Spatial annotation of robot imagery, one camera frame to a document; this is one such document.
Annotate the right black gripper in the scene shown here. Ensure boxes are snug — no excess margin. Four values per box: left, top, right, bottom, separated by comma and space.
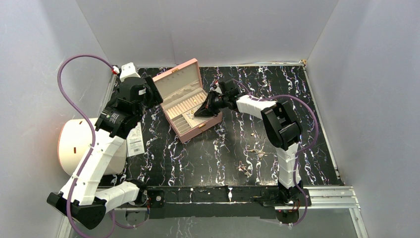
194, 91, 228, 118

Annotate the pink jewelry box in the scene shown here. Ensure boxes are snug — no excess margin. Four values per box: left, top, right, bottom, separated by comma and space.
153, 59, 222, 143

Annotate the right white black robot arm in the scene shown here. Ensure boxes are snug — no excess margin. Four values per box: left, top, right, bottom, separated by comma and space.
194, 80, 302, 205

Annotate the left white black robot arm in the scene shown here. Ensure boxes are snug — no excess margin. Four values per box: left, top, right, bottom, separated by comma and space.
47, 76, 163, 230

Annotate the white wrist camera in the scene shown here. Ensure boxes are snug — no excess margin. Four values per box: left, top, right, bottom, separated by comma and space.
210, 81, 222, 94
112, 62, 140, 83

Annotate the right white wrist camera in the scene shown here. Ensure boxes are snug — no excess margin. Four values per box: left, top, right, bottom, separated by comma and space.
210, 81, 222, 94

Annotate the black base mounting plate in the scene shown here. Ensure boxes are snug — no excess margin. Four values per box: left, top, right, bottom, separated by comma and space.
119, 185, 312, 224

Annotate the gold pendant jewelry cluster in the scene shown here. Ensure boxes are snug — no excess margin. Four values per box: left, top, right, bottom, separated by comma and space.
237, 164, 252, 178

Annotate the gold necklace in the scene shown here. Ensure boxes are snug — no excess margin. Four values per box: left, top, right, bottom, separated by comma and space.
247, 147, 268, 159

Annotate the aluminium frame rail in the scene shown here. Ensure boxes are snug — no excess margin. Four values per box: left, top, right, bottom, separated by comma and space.
56, 185, 369, 238

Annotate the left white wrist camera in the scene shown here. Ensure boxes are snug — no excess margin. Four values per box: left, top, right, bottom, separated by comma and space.
112, 62, 140, 83

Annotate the white cylindrical bucket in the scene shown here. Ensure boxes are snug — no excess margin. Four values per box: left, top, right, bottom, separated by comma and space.
57, 119, 127, 175

